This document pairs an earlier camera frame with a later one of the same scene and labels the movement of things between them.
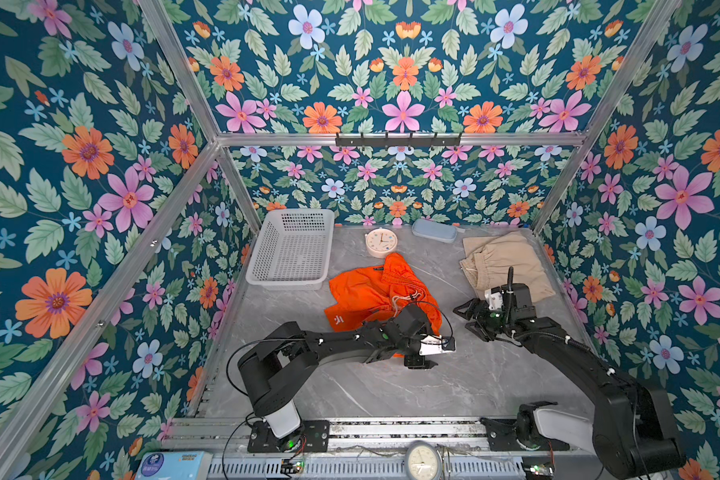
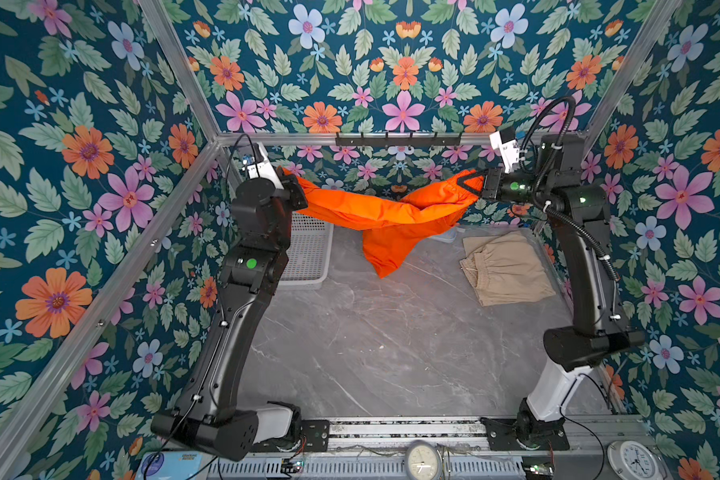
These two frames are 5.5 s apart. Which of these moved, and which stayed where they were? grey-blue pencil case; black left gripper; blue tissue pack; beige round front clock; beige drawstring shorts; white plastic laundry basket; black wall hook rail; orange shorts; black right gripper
Moved: black left gripper; orange shorts; black right gripper
Stayed: grey-blue pencil case; beige drawstring shorts; black wall hook rail; beige round front clock; blue tissue pack; white plastic laundry basket
